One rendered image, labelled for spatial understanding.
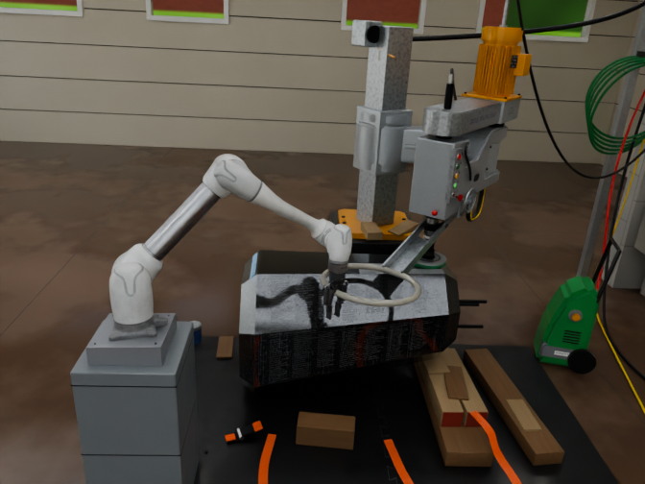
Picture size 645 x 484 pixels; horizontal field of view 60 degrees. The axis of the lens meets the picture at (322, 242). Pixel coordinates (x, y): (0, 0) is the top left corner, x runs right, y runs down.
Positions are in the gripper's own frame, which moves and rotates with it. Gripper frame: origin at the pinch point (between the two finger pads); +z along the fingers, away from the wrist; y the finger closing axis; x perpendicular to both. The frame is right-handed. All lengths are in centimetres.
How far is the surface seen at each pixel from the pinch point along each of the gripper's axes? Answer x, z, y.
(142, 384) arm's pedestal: 8, 13, -88
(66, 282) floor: 268, 80, -44
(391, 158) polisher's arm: 69, -52, 102
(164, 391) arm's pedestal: 3, 16, -82
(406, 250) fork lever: 15, -15, 64
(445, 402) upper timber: -27, 58, 63
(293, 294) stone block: 39.5, 9.0, 6.8
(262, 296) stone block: 47.8, 10.4, -7.0
